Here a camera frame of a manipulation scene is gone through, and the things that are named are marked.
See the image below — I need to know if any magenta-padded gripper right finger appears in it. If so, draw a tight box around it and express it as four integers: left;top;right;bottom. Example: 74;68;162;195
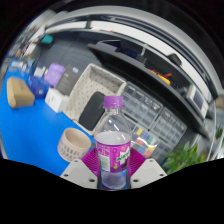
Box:
126;148;168;190

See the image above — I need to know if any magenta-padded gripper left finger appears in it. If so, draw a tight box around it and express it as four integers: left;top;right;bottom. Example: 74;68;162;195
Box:
59;148;101;190

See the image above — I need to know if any clear bottle purple cap label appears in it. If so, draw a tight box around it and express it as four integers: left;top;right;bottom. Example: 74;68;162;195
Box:
94;95;133;191

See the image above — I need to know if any beige ceramic mug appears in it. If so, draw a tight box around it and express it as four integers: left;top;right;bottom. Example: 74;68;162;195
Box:
57;127;93;163

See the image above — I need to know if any grey small-parts drawer cabinet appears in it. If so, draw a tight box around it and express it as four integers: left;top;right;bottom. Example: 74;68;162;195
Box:
121;82;164;129
151;108;188;148
151;136;176;164

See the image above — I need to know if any clear box of coloured parts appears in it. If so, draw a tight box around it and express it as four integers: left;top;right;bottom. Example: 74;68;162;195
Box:
131;124;159;159

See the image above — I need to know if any green potted plant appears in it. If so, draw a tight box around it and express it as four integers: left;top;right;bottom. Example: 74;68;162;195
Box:
162;141;208;176

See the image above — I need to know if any black rectangular speaker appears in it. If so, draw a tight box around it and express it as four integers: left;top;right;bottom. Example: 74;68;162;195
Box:
78;91;107;132

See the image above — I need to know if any white box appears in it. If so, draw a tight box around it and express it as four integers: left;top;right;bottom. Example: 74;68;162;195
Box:
44;87;71;114

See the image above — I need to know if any white perforated tray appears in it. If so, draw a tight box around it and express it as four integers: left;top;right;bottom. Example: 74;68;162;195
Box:
63;63;127;134

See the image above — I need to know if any dark grey upright box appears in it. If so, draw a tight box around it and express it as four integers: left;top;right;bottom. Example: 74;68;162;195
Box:
54;64;81;97

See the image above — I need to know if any blue box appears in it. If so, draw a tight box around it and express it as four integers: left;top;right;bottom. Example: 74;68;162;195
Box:
27;74;51;99

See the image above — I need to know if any dark grey shelf unit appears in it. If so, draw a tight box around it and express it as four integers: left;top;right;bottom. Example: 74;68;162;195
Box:
39;18;219;138

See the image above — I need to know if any brown cardboard box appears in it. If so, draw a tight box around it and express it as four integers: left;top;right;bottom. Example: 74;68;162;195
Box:
6;76;36;110

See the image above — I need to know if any purple plastic bag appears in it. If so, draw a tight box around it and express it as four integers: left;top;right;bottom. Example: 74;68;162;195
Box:
44;62;67;88

